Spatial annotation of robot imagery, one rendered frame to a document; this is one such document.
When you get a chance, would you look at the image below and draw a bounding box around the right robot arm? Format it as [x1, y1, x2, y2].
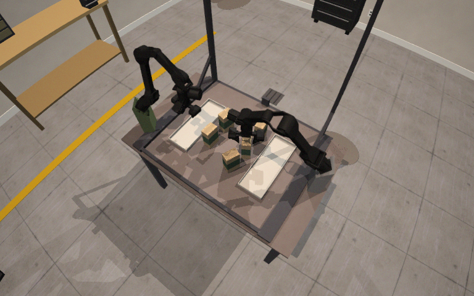
[133, 45, 202, 115]

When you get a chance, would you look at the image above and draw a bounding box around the tan rectangular block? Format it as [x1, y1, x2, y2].
[222, 147, 240, 173]
[254, 123, 268, 135]
[201, 122, 219, 148]
[218, 108, 235, 133]
[241, 137, 252, 159]

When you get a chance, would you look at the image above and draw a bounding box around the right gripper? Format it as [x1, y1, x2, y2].
[171, 94, 201, 118]

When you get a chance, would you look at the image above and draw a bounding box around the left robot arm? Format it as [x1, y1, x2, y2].
[227, 108, 332, 174]

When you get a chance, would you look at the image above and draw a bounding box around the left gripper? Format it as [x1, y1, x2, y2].
[228, 127, 265, 144]

